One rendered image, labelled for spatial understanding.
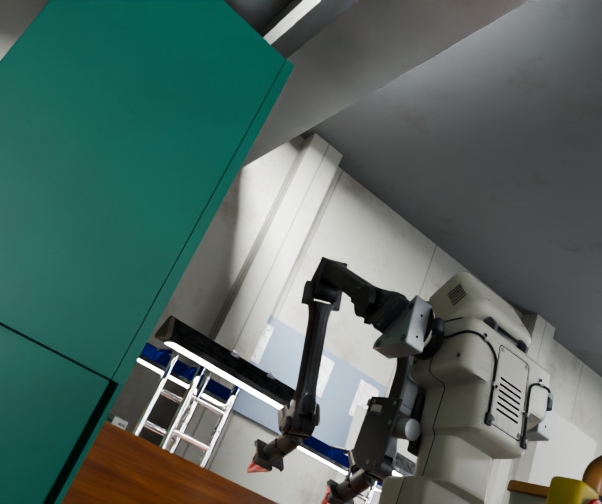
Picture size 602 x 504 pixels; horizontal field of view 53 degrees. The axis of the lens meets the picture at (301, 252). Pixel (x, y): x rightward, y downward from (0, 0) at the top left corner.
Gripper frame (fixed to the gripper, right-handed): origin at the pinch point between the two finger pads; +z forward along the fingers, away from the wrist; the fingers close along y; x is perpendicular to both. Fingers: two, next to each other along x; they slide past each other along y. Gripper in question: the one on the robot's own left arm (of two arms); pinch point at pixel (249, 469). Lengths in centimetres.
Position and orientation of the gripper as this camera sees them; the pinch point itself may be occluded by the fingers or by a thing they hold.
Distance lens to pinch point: 188.3
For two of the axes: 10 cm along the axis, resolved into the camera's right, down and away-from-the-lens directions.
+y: -7.1, -5.3, -4.6
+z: -7.0, 6.2, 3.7
